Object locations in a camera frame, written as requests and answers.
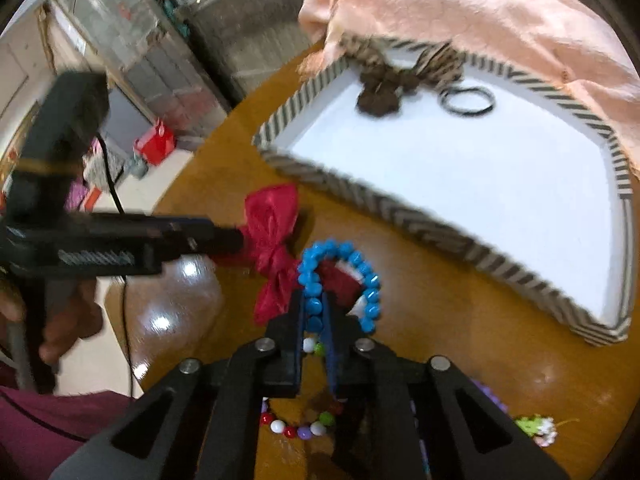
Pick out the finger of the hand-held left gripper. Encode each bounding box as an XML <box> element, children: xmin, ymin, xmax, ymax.
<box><xmin>160</xmin><ymin>214</ymin><xmax>247</xmax><ymax>263</ymax></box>

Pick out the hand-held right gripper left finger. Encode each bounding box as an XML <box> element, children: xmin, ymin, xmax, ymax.
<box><xmin>50</xmin><ymin>287</ymin><xmax>308</xmax><ymax>480</ymax></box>

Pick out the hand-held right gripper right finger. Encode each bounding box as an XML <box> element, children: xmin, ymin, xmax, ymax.
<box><xmin>320</xmin><ymin>290</ymin><xmax>571</xmax><ymax>480</ymax></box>

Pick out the red ribbon bow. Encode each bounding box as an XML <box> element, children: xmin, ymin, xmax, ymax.
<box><xmin>210</xmin><ymin>184</ymin><xmax>302</xmax><ymax>328</ymax></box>

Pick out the blue bead bracelet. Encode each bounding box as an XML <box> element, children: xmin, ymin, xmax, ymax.
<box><xmin>297</xmin><ymin>241</ymin><xmax>382</xmax><ymax>333</ymax></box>

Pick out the multicoloured bead bracelet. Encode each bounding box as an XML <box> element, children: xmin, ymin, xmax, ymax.
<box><xmin>259</xmin><ymin>337</ymin><xmax>347</xmax><ymax>441</ymax></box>

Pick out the purple bead bracelet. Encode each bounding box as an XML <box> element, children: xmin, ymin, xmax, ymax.
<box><xmin>410</xmin><ymin>380</ymin><xmax>508</xmax><ymax>476</ymax></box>

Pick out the striped tray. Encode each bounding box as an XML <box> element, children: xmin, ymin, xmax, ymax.
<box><xmin>252</xmin><ymin>37</ymin><xmax>633</xmax><ymax>347</ymax></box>

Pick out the green bead strap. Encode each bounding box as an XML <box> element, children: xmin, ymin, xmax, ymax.
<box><xmin>515</xmin><ymin>414</ymin><xmax>579</xmax><ymax>447</ymax></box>

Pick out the person's left hand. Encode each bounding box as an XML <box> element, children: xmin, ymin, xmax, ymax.
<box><xmin>0</xmin><ymin>275</ymin><xmax>104</xmax><ymax>367</ymax></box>

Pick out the red gift bag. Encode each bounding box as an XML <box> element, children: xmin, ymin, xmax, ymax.
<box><xmin>134</xmin><ymin>119</ymin><xmax>176</xmax><ymax>165</ymax></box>

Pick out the glass display cabinet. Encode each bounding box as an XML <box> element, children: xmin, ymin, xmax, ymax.
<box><xmin>50</xmin><ymin>0</ymin><xmax>236</xmax><ymax>136</ymax></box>

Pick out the dark brown scrunchie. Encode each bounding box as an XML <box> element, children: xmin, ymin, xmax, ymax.
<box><xmin>356</xmin><ymin>62</ymin><xmax>418</xmax><ymax>118</ymax></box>

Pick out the maroon clothing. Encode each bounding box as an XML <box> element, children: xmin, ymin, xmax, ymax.
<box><xmin>0</xmin><ymin>385</ymin><xmax>137</xmax><ymax>480</ymax></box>

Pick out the brown polka-dot bow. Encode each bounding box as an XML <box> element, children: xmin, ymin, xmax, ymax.
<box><xmin>345</xmin><ymin>35</ymin><xmax>466</xmax><ymax>86</ymax></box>

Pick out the peach cloth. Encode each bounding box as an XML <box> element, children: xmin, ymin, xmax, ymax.
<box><xmin>298</xmin><ymin>0</ymin><xmax>640</xmax><ymax>181</ymax></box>

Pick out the black cable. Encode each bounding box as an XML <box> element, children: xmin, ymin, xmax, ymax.
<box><xmin>97</xmin><ymin>135</ymin><xmax>143</xmax><ymax>401</ymax></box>

